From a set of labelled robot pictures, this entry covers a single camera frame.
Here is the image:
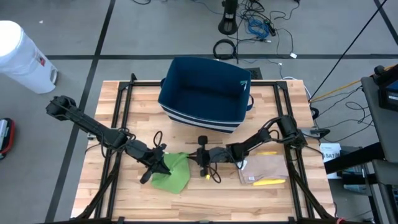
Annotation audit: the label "black floor vent grille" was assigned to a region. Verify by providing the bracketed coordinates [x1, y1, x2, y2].
[244, 67, 264, 80]

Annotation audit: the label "black monitor device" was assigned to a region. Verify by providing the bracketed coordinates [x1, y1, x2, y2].
[373, 64, 398, 112]

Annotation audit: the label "green towel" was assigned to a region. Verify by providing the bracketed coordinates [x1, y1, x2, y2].
[150, 151, 192, 195]

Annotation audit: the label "red and black device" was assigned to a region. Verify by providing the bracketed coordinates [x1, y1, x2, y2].
[0, 117, 16, 161]

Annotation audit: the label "thin black slanted pole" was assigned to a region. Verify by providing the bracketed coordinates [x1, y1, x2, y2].
[310, 0, 389, 100]

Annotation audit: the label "yellow cable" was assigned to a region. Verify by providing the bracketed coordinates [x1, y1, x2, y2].
[310, 63, 398, 102]

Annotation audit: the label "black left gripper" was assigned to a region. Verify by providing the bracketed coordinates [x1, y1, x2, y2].
[125, 139, 172, 185]

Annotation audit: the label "blue cable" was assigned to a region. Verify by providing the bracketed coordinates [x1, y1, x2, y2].
[247, 18, 271, 40]

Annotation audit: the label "yellow towel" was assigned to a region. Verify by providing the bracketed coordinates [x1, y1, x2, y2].
[252, 151, 287, 187]

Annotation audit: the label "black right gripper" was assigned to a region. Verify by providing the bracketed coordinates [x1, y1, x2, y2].
[187, 135, 238, 177]

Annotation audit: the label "white trash can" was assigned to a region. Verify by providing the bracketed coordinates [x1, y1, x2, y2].
[0, 20, 59, 95]

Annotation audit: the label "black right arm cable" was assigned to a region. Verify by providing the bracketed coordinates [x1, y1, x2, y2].
[208, 161, 223, 184]

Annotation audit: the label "navy white-striped fabric basket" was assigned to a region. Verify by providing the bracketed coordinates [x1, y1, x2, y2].
[157, 56, 254, 134]

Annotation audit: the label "beige towel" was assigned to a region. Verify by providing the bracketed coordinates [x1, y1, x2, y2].
[238, 154, 290, 185]

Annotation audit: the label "black power strip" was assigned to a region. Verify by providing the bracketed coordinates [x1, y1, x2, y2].
[263, 20, 277, 37]

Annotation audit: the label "white cable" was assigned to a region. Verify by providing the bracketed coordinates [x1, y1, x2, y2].
[273, 60, 312, 99]

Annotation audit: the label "black stand base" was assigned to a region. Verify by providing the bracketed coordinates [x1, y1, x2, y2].
[217, 0, 239, 35]

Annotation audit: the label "white printed paper sheet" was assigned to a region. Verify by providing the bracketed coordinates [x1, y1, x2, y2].
[318, 142, 343, 180]

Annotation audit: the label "black metal table frame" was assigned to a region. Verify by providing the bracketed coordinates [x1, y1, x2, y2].
[73, 73, 338, 224]

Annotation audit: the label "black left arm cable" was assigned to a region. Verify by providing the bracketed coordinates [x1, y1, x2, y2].
[152, 130, 164, 149]

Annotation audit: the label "grey side cart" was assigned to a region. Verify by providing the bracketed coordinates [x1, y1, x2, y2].
[360, 76, 398, 224]

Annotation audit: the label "black crossbar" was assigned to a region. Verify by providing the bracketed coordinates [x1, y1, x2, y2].
[323, 142, 385, 175]

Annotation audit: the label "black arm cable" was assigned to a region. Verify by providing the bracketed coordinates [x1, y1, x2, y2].
[208, 161, 223, 184]
[152, 130, 164, 149]

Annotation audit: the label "coiled black cable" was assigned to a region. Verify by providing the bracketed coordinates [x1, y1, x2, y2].
[212, 39, 237, 60]

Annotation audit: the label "tangled black floor cables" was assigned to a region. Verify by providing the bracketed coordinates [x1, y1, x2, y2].
[238, 0, 301, 60]

